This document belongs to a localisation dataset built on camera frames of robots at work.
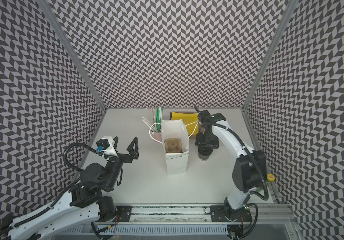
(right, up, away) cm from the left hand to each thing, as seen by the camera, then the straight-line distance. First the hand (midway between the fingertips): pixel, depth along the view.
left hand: (128, 139), depth 63 cm
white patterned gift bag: (+20, -13, +10) cm, 26 cm away
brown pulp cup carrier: (+18, -8, +32) cm, 37 cm away
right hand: (+36, -8, +18) cm, 41 cm away
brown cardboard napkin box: (+27, 0, +6) cm, 28 cm away
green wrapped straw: (+9, +10, +31) cm, 33 cm away
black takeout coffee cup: (+36, -10, +21) cm, 43 cm away
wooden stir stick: (+5, +15, +30) cm, 34 cm away
